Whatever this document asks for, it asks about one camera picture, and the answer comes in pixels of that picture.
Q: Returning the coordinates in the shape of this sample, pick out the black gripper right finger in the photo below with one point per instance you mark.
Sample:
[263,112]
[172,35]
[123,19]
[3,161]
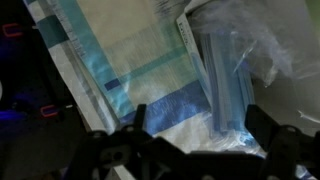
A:
[283,150]

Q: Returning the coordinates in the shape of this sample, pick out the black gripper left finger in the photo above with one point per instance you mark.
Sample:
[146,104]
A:
[100,153]

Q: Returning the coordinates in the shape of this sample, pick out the stack of blue face masks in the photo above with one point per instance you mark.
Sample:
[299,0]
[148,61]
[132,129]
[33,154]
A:
[226,90]

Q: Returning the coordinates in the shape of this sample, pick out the blue green checked bedsheet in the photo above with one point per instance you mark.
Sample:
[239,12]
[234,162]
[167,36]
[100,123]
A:
[133,66]

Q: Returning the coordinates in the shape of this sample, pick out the black perforated board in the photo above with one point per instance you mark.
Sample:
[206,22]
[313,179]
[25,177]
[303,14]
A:
[20,66]

